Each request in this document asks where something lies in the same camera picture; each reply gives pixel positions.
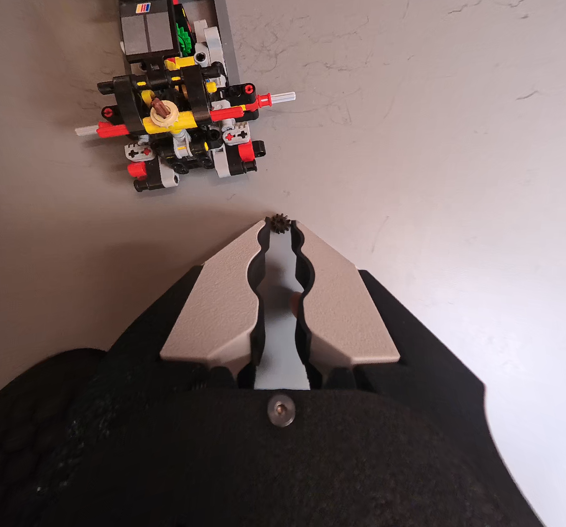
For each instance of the tan lego bevel gear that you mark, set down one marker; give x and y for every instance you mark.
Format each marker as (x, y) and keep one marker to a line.
(170, 119)

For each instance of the black lego gear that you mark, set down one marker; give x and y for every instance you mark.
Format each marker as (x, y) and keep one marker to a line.
(280, 223)

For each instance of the lego car chassis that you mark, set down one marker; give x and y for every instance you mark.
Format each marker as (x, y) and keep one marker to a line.
(177, 85)

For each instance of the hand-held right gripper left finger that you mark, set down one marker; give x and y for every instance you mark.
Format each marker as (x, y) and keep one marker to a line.
(212, 315)

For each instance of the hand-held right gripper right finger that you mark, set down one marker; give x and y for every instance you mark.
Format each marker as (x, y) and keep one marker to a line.
(349, 315)

